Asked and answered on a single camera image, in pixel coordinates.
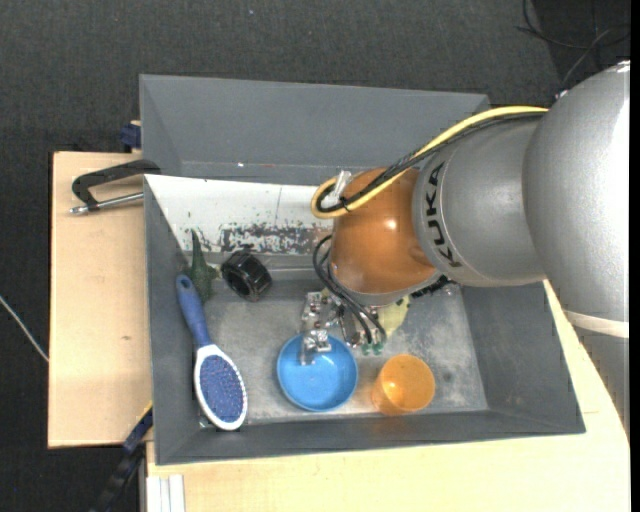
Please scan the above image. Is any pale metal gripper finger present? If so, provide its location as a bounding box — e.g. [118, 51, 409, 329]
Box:
[301, 291, 334, 326]
[298, 328, 334, 367]

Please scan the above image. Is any blue bowl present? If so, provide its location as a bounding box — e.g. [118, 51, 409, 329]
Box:
[275, 331, 360, 413]

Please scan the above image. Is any pale yellow lumpy thing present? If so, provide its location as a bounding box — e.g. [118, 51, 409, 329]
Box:
[377, 295, 412, 342]

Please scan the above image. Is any orange plastic cup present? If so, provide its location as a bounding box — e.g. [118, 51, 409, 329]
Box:
[370, 353, 437, 417]

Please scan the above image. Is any blue and white hairbrush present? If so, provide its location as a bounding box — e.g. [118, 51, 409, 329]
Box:
[174, 273, 249, 432]

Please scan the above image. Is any green toy dinosaur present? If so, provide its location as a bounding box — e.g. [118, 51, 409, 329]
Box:
[180, 228, 221, 304]

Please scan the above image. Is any grey metal bin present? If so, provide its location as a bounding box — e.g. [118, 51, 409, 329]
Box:
[138, 73, 587, 466]

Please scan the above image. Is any pale brown flat board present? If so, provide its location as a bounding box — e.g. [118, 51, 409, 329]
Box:
[47, 150, 154, 450]

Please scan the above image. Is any black ribbed ring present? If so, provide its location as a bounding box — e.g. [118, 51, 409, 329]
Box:
[220, 249, 274, 303]

